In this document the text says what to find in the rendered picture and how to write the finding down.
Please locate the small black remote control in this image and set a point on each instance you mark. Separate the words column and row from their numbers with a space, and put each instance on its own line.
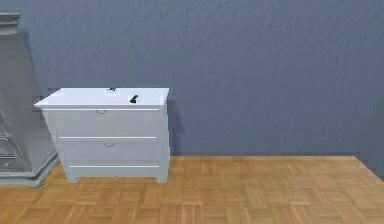
column 133, row 99

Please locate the white chest of drawers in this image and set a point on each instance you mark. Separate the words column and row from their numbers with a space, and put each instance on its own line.
column 110, row 126

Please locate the small dark flat object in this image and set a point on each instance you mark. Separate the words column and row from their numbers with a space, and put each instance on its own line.
column 111, row 89

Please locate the grey tall cupboard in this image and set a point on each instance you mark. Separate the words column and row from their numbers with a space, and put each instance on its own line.
column 15, row 100

